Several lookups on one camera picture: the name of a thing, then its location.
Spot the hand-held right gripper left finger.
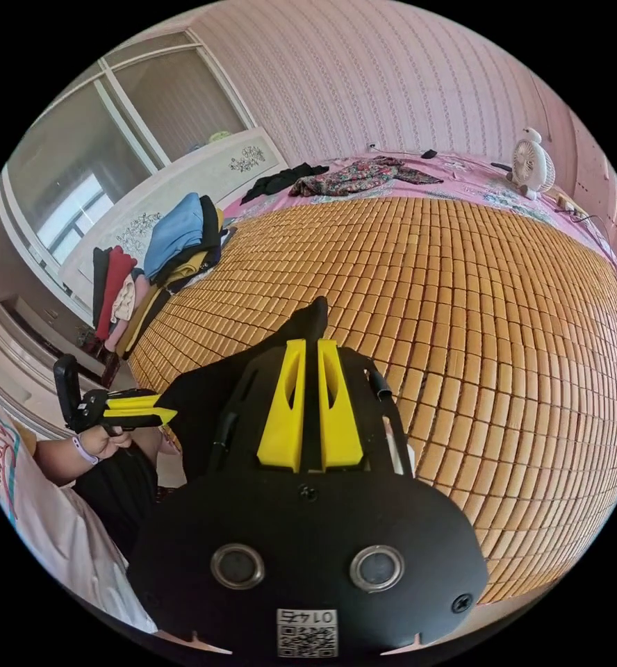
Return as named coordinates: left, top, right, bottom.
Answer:
left=257, top=338, right=307, bottom=473

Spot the person's left forearm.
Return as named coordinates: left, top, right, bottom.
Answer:
left=31, top=436, right=100, bottom=486

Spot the black garment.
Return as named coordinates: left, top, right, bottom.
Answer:
left=240, top=162, right=331, bottom=206

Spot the black short sleeve shirt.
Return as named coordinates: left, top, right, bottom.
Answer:
left=72, top=297, right=336, bottom=561

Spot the bed with woven mat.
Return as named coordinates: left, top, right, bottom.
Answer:
left=124, top=151, right=617, bottom=607

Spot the white table fan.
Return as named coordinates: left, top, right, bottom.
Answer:
left=504, top=126, right=557, bottom=201

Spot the floral patterned garment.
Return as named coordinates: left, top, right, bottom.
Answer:
left=287, top=156, right=445, bottom=199

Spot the person's left hand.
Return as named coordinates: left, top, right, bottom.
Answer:
left=78, top=426, right=133, bottom=463

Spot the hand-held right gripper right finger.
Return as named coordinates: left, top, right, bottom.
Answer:
left=317, top=339, right=365, bottom=472

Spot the black cable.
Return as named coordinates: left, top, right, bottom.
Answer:
left=553, top=195, right=617, bottom=261

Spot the window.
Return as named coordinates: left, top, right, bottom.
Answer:
left=0, top=28, right=258, bottom=285

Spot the pile of clothes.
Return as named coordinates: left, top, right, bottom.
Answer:
left=91, top=192, right=232, bottom=361

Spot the person's body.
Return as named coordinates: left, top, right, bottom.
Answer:
left=0, top=379, right=159, bottom=634

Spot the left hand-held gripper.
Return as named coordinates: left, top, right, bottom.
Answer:
left=77, top=387, right=179, bottom=437

